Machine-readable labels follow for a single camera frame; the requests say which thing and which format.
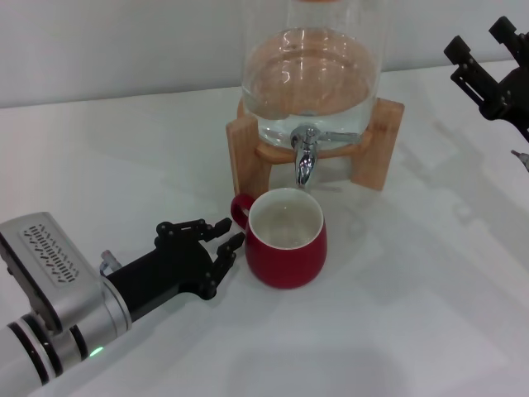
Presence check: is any small clear wrist connector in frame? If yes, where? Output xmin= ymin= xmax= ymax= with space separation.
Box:
xmin=98 ymin=249 xmax=122 ymax=275

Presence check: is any red ceramic cup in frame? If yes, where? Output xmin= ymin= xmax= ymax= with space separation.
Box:
xmin=230 ymin=187 xmax=329 ymax=290

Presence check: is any glass water dispenser jar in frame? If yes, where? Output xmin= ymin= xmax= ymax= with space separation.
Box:
xmin=240 ymin=0 xmax=392 ymax=150

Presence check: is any wooden dispenser stand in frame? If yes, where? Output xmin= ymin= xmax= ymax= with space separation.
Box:
xmin=225 ymin=97 xmax=406 ymax=204

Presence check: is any silver cable plug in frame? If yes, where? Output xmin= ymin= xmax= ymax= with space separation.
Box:
xmin=511 ymin=149 xmax=529 ymax=173

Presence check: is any chrome faucet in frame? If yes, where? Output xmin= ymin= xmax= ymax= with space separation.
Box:
xmin=288 ymin=122 xmax=360 ymax=188

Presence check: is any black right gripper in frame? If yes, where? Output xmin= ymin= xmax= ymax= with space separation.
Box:
xmin=443 ymin=16 xmax=529 ymax=144

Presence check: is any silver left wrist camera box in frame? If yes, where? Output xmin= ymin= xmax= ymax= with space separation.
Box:
xmin=0 ymin=212 xmax=105 ymax=332

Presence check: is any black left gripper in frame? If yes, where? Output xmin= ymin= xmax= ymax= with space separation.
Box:
xmin=107 ymin=217 xmax=246 ymax=328

